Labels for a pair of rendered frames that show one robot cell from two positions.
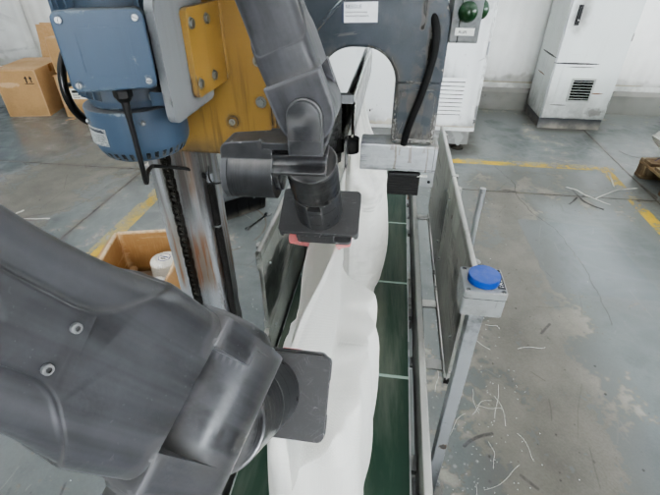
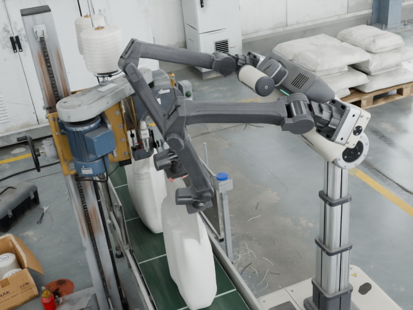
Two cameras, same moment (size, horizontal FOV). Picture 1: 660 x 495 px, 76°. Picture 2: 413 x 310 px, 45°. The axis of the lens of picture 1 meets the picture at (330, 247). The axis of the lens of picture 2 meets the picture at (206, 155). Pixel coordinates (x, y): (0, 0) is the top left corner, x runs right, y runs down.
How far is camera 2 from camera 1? 1.67 m
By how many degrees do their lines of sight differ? 23
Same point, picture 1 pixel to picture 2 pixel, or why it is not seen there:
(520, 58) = (171, 31)
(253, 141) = (163, 155)
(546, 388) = (268, 233)
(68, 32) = (96, 142)
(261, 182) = (168, 163)
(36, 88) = not seen: outside the picture
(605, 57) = (228, 23)
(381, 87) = (86, 85)
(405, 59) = not seen: hidden behind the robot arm
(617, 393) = (299, 221)
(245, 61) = (115, 127)
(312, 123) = not seen: hidden behind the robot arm
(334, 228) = (182, 171)
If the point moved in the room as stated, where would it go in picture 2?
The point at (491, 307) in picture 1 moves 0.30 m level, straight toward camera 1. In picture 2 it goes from (228, 186) to (234, 221)
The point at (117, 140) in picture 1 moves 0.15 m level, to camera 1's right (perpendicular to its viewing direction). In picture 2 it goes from (95, 170) to (128, 158)
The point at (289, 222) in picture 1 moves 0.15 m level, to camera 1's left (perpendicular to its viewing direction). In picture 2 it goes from (169, 174) to (137, 186)
